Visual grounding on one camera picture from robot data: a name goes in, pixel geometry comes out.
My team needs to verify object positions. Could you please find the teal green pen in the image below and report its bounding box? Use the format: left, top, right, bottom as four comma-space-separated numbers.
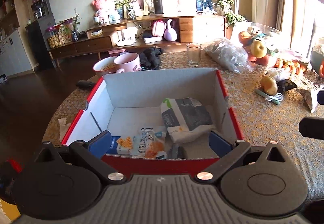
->
255, 89, 283, 105

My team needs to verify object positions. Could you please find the clear bag with food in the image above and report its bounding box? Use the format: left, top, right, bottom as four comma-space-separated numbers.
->
265, 68, 290, 82

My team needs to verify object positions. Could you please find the dark dried fruit bag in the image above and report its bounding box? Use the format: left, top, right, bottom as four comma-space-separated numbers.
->
167, 144, 187, 159

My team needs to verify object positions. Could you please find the white usb cable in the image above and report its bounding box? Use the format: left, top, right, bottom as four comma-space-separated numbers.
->
265, 92, 284, 103

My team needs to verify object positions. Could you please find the chicken sausage snack pouch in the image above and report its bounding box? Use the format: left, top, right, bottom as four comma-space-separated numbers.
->
137, 126, 166, 159

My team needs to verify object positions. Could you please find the orange grey desktop bin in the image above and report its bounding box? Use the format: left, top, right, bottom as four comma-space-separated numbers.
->
310, 44, 323, 78

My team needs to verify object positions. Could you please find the purple vase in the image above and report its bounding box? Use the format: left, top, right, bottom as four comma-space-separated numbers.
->
164, 19, 177, 42

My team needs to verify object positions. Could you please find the clear drinking glass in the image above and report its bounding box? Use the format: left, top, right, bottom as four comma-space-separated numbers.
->
186, 43, 201, 68

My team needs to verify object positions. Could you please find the black snack packet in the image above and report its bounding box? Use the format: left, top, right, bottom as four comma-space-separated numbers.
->
277, 78, 297, 94

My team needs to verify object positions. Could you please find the clear plastic fruit bowl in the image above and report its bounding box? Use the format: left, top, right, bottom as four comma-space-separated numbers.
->
232, 21, 289, 68

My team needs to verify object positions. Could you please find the yellow pear on table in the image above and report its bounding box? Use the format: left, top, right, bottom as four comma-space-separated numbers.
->
260, 76, 278, 95

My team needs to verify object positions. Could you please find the mandarin orange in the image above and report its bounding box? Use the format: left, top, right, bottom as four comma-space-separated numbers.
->
289, 65, 296, 74
274, 58, 283, 68
295, 67, 304, 76

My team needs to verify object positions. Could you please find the black speaker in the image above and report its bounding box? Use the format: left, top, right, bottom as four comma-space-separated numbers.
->
153, 0, 164, 15

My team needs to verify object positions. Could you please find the pink plush pig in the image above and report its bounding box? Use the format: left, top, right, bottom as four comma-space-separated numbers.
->
92, 0, 109, 25

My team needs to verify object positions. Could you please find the grey plastic bag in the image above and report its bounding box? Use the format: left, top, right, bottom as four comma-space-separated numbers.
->
202, 37, 253, 74

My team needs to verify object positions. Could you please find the red grey cardboard box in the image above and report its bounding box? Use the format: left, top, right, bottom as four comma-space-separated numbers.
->
62, 68, 242, 175

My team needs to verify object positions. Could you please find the pink mug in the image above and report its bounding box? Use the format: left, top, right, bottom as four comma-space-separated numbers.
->
114, 53, 142, 73

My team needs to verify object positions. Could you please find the blue yellow snack packet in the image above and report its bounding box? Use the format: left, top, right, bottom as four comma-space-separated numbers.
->
106, 136, 140, 156

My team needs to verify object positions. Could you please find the wooden tv cabinet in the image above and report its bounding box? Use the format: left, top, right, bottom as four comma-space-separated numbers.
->
49, 13, 227, 63

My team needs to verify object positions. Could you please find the yellow apple in bowl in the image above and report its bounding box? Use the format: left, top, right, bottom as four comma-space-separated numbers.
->
250, 40, 267, 58

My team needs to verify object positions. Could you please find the black cloth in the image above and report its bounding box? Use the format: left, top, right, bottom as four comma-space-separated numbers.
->
139, 47, 163, 70

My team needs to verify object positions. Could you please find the grey white paper bag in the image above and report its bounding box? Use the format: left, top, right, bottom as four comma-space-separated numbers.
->
160, 98, 215, 143

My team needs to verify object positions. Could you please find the white strawberry mug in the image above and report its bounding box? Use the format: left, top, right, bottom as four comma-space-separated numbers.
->
93, 57, 116, 77

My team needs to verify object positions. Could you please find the pink bag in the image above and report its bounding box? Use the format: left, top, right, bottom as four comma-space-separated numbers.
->
151, 19, 165, 37

